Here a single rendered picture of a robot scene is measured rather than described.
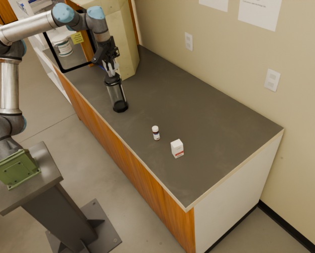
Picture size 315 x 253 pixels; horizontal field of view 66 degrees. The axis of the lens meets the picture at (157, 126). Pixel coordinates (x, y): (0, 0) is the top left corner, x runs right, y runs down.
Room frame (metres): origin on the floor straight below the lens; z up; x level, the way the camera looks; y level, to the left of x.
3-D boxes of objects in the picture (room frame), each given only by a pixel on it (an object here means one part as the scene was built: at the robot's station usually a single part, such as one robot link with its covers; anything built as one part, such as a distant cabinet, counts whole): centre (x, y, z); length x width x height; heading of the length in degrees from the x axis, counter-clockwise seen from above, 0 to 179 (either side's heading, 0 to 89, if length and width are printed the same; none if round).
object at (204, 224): (1.55, 0.13, 0.45); 2.05 x 0.67 x 0.90; 29
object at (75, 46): (1.74, 0.50, 1.19); 0.30 x 0.01 x 0.40; 109
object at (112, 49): (1.25, 0.19, 1.34); 0.09 x 0.08 x 0.12; 134
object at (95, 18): (1.24, 0.20, 1.50); 0.09 x 0.08 x 0.11; 81
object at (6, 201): (0.84, 0.75, 0.92); 0.32 x 0.32 x 0.04; 29
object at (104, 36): (1.25, 0.20, 1.42); 0.08 x 0.08 x 0.05
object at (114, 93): (1.23, 0.21, 1.06); 0.11 x 0.11 x 0.21
